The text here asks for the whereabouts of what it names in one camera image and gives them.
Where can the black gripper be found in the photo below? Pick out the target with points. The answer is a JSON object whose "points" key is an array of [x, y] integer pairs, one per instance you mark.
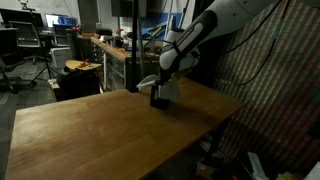
{"points": [[163, 83]]}

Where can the white knitted towel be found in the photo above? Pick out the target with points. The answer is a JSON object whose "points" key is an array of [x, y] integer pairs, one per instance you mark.
{"points": [[171, 88]]}

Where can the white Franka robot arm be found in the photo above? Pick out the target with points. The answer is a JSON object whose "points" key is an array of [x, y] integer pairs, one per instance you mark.
{"points": [[200, 33]]}

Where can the small cardboard box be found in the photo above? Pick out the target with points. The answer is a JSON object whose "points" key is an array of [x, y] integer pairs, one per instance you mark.
{"points": [[205, 170]]}

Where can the black vertical pole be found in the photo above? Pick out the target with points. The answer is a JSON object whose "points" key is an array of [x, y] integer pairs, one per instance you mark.
{"points": [[134, 46]]}

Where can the wooden workbench with drawers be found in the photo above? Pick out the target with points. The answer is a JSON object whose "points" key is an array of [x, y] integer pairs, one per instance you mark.
{"points": [[115, 63]]}

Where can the blue board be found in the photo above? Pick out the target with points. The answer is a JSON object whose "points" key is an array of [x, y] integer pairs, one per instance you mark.
{"points": [[160, 26]]}

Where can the round wooden stool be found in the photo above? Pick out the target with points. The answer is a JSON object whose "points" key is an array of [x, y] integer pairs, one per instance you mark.
{"points": [[83, 64]]}

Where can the black bag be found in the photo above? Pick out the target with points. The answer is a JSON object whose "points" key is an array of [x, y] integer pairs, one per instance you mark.
{"points": [[78, 85]]}

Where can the grey office chair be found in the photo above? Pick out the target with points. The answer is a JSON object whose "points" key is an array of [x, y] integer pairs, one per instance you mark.
{"points": [[62, 35]]}

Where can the black tripod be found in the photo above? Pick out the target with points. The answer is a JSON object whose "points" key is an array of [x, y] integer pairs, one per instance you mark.
{"points": [[43, 75]]}

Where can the lit computer monitor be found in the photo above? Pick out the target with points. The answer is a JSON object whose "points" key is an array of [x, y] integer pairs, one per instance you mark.
{"points": [[60, 20]]}

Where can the white plastic strip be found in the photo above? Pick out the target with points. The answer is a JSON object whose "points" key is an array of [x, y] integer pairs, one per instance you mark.
{"points": [[257, 165]]}

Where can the mesh back office chair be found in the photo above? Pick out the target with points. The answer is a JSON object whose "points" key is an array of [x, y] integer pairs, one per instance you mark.
{"points": [[26, 35]]}

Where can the dark swivel chair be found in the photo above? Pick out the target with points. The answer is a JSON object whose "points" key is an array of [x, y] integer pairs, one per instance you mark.
{"points": [[8, 75]]}

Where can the white paper sheet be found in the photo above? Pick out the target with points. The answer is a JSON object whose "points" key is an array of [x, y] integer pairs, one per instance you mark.
{"points": [[314, 172]]}

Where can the dark wall mounted panel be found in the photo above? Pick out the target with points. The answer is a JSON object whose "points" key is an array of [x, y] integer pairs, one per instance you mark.
{"points": [[121, 8]]}

